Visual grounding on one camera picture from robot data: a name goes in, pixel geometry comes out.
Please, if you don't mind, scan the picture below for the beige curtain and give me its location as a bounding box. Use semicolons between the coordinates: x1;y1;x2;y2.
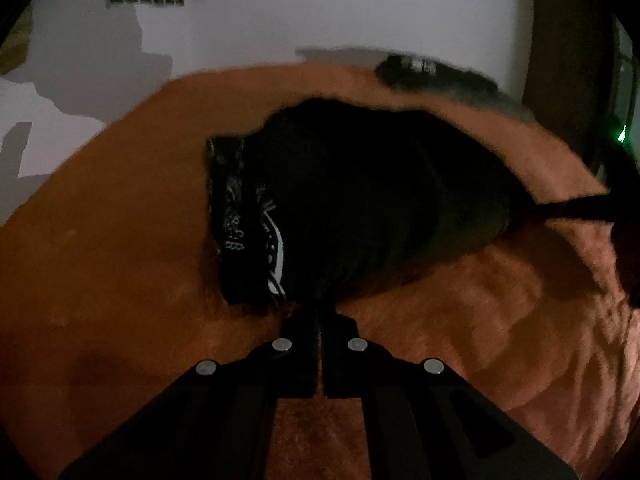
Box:
0;5;34;76

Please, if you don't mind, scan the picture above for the orange fleece blanket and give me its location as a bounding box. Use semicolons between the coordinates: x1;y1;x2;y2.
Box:
0;62;633;480

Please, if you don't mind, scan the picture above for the brown wooden door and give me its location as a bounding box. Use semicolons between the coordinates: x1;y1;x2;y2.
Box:
520;0;617;177

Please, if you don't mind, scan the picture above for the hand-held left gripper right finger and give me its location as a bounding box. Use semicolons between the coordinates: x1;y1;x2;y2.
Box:
322;310;576;480

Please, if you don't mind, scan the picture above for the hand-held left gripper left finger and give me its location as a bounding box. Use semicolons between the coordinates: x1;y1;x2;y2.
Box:
60;310;317;480

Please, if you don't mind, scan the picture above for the dark grey folded garment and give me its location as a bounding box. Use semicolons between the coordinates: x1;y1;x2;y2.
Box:
375;54;532;117

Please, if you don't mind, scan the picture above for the black garment with patterned hem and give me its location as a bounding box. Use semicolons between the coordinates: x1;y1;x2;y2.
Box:
206;97;532;311

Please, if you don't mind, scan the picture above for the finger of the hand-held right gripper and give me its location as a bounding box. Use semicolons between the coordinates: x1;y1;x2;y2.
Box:
525;192;616;223

